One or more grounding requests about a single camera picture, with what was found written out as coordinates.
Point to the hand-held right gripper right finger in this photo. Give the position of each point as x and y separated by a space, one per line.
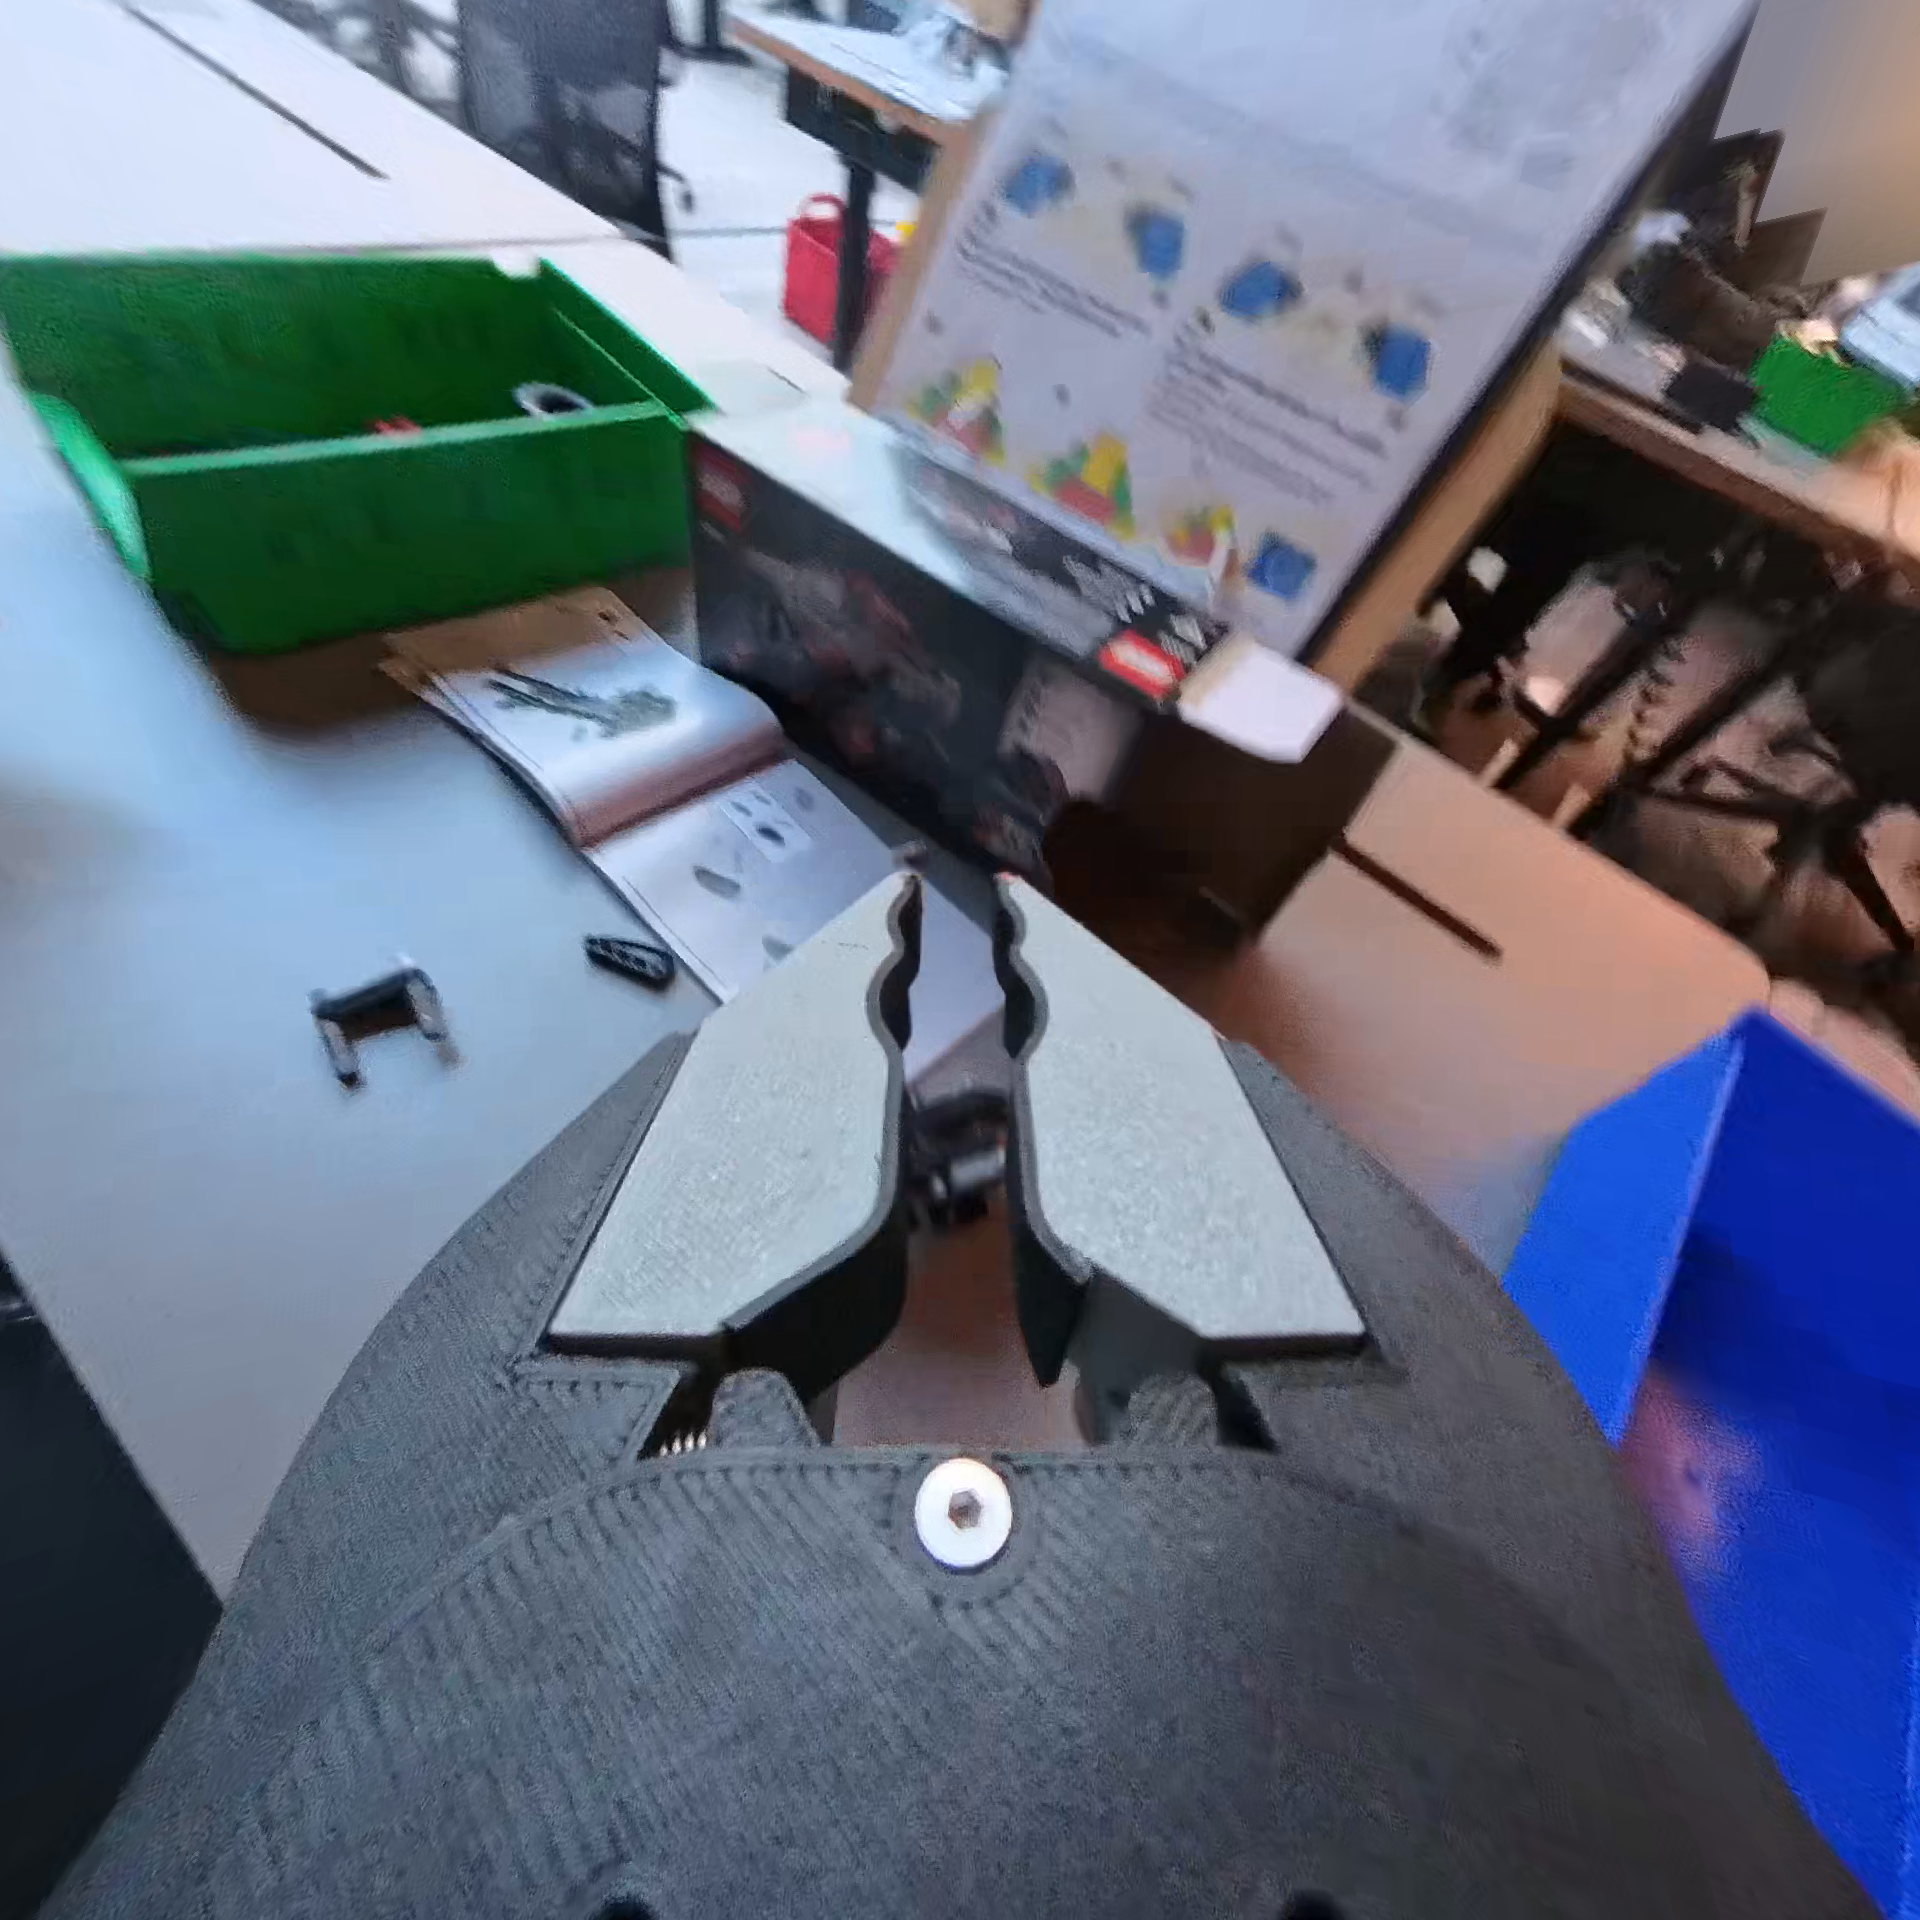
1184 1184

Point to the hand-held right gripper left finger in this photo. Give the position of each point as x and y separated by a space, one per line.
751 1170

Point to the black lego beam grey axles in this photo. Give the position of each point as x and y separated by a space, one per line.
376 1001

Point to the black curved lego panel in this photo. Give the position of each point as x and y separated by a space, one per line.
629 961

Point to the open lego instruction booklet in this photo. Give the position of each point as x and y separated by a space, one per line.
645 751

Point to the black lego set box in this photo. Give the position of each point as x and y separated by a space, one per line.
901 599

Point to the blue plastic bin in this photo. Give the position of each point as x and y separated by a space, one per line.
1769 1349

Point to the red plastic bin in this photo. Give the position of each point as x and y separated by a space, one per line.
819 277

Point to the cluttered wooden desk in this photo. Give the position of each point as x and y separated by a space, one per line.
1725 465

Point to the printed instruction poster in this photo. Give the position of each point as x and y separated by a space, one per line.
1277 224

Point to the small green plastic bin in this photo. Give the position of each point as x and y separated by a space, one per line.
1822 399

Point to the black office chair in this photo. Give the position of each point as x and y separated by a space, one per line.
556 90

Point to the wooden desk with black legs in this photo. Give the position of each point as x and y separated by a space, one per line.
863 77

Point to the black lego frame assembly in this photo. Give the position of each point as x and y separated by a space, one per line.
961 1154

